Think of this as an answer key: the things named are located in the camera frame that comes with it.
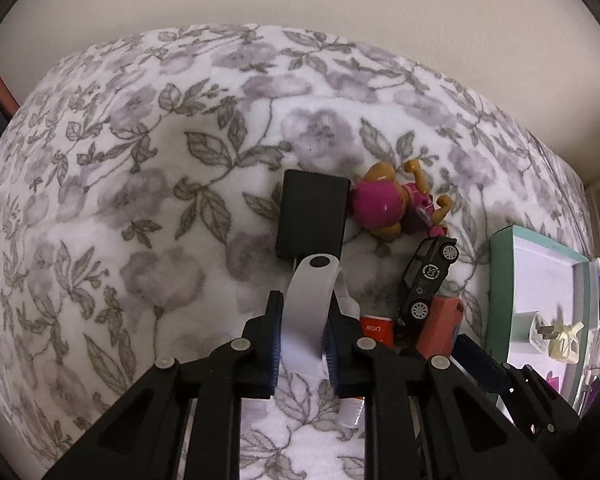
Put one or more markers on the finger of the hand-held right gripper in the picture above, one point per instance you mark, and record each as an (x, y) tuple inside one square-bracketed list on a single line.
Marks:
[(475, 357)]

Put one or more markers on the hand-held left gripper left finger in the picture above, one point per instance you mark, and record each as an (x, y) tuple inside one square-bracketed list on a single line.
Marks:
[(275, 345)]

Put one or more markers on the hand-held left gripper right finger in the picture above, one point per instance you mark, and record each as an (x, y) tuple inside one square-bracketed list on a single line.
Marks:
[(332, 360)]

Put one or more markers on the pink and blue puzzle block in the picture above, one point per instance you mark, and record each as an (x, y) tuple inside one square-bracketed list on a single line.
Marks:
[(442, 327)]

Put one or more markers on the orange glue stick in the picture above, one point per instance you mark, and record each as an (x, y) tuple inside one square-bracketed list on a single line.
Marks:
[(377, 330)]

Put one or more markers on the black toy car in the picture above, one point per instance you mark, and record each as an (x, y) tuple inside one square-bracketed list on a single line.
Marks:
[(425, 280)]

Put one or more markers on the teal-edged shallow box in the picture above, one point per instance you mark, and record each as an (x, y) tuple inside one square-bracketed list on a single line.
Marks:
[(540, 280)]

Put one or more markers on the black power adapter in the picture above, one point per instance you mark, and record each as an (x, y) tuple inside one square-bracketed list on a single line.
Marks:
[(312, 215)]

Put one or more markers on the pink dog toy figure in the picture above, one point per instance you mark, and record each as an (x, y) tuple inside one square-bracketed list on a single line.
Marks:
[(380, 205)]

